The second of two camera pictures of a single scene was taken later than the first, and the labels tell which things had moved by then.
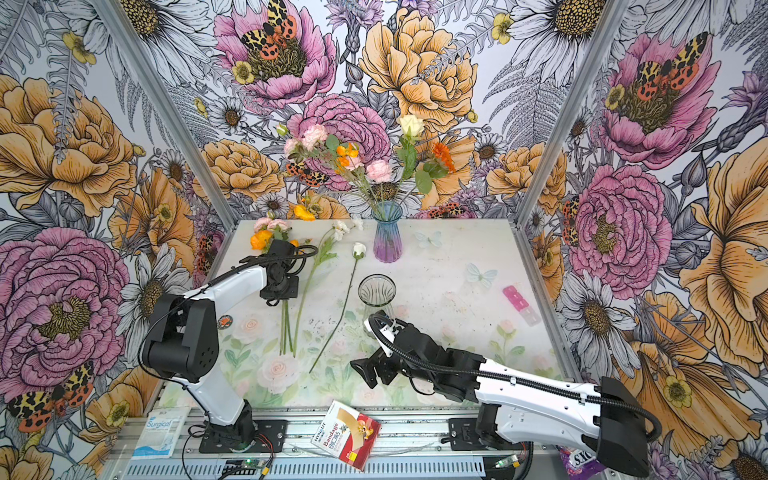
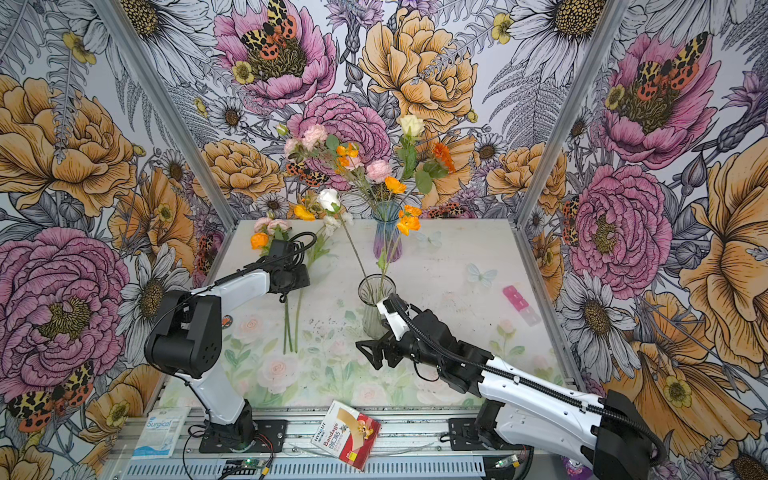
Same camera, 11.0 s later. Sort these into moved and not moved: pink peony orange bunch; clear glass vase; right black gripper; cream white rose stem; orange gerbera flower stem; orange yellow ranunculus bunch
Moved: orange yellow ranunculus bunch; right black gripper
Not moved: pink peony orange bunch; cream white rose stem; clear glass vase; orange gerbera flower stem
